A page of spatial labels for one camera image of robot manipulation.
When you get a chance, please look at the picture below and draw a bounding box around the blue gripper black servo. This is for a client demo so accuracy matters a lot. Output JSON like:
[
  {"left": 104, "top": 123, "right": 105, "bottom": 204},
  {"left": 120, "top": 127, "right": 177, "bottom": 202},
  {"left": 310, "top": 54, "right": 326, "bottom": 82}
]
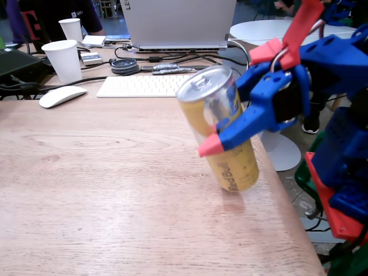
[{"left": 197, "top": 62, "right": 312, "bottom": 158}]

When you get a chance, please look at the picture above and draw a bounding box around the yellow Red Bull can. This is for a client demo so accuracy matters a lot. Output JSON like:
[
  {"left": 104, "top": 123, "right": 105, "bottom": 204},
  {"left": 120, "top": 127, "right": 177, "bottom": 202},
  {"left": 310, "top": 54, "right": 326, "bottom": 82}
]
[{"left": 175, "top": 65, "right": 260, "bottom": 194}]

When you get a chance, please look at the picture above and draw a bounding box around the foil wrapped item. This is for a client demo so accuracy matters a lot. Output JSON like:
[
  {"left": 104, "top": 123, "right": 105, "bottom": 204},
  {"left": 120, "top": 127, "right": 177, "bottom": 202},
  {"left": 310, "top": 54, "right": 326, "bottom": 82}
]
[{"left": 151, "top": 63, "right": 199, "bottom": 76}]

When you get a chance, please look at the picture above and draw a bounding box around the green clamp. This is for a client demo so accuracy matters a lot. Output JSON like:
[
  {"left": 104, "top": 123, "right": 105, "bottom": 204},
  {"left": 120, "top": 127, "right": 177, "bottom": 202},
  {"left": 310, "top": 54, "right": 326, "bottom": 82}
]
[
  {"left": 327, "top": 244, "right": 368, "bottom": 276},
  {"left": 294, "top": 131, "right": 327, "bottom": 215}
]

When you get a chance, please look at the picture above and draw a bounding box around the silver laptop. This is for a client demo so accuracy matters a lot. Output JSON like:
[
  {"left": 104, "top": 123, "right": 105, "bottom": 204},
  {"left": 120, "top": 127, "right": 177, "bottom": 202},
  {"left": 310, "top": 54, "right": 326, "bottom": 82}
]
[{"left": 119, "top": 0, "right": 238, "bottom": 54}]

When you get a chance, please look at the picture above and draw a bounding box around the white keyboard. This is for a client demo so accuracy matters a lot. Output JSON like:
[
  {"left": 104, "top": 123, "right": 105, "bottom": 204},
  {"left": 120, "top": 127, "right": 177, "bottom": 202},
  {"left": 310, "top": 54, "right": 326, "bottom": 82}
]
[{"left": 96, "top": 75, "right": 202, "bottom": 98}]

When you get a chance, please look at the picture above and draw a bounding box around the round black tin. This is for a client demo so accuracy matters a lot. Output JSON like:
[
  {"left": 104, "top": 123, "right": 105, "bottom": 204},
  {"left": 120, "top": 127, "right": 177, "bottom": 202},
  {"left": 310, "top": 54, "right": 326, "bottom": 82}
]
[{"left": 110, "top": 58, "right": 141, "bottom": 75}]

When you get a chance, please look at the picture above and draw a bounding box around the small silver box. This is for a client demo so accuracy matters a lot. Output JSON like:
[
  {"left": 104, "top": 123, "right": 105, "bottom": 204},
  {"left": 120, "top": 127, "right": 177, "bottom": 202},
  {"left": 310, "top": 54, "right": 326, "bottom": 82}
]
[{"left": 79, "top": 52, "right": 104, "bottom": 67}]

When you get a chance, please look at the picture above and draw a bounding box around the white flat box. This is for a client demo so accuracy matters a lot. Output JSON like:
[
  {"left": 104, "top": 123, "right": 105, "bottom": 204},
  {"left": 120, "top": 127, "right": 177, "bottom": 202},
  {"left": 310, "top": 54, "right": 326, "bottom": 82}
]
[{"left": 82, "top": 35, "right": 106, "bottom": 48}]

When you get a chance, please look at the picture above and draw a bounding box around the person in dark purple shirt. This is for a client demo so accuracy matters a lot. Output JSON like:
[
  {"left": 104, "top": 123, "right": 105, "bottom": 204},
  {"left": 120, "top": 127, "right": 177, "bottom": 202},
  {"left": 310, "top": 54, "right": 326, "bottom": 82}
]
[{"left": 5, "top": 0, "right": 106, "bottom": 44}]

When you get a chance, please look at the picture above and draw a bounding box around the white computer mouse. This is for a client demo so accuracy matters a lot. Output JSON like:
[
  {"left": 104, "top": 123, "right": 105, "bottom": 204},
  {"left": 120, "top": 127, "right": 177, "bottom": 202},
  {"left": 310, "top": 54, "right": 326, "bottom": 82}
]
[{"left": 39, "top": 86, "right": 87, "bottom": 109}]

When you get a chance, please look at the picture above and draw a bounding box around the large white paper cup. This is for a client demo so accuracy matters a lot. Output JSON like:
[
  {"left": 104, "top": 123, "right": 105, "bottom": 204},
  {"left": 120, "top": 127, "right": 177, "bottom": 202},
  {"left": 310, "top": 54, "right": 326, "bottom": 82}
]
[{"left": 41, "top": 40, "right": 83, "bottom": 85}]

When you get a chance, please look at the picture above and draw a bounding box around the small white paper cup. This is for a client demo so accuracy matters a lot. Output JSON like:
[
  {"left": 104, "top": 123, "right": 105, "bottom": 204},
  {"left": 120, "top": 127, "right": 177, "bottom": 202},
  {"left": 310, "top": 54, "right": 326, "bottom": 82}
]
[{"left": 58, "top": 18, "right": 84, "bottom": 43}]

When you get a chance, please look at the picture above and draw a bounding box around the black bag magenta letter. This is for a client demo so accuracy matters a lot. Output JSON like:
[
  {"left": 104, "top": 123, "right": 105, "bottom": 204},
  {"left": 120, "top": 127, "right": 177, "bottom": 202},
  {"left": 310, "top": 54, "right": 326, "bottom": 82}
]
[{"left": 18, "top": 0, "right": 51, "bottom": 54}]

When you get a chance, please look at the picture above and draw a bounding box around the black flat box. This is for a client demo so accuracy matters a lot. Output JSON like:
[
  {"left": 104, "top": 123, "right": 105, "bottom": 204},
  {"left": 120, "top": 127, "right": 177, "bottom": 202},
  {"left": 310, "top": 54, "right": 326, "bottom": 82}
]
[{"left": 0, "top": 48, "right": 52, "bottom": 86}]

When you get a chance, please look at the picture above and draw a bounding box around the white cable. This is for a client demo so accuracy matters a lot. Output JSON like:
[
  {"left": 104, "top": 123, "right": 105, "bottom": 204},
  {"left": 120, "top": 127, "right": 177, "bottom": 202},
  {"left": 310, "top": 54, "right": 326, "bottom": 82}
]
[{"left": 228, "top": 39, "right": 250, "bottom": 70}]

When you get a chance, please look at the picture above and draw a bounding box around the white red servo wire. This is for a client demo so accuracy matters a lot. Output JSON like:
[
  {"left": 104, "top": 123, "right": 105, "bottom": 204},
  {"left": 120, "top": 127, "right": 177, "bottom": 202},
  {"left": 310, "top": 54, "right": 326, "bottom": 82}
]
[{"left": 270, "top": 18, "right": 325, "bottom": 72}]

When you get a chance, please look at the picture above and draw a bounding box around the white round pedestal table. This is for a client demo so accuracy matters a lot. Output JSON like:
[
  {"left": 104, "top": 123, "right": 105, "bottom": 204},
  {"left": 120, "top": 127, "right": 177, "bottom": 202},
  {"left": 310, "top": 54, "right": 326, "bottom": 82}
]
[{"left": 229, "top": 19, "right": 357, "bottom": 173}]

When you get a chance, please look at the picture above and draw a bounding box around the black cable with ferrite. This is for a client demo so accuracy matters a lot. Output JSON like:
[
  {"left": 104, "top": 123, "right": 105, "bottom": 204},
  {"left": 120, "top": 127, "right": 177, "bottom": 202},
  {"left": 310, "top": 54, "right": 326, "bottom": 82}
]
[{"left": 114, "top": 45, "right": 248, "bottom": 68}]

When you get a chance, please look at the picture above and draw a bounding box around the black floor cable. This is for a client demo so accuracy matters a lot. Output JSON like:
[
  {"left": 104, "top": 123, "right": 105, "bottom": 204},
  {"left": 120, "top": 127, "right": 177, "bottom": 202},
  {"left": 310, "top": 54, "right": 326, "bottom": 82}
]
[{"left": 304, "top": 214, "right": 331, "bottom": 233}]

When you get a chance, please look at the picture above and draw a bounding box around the red robot base plate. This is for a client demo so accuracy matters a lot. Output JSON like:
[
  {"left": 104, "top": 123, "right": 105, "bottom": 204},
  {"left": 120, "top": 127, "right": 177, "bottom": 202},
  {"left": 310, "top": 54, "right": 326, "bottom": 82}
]
[{"left": 304, "top": 151, "right": 368, "bottom": 242}]

